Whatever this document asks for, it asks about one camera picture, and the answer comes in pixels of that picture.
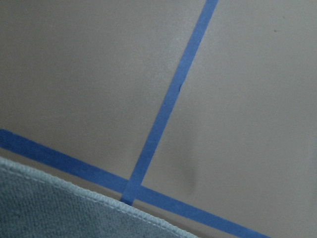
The pink towel with grey back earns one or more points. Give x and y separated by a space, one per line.
34 204

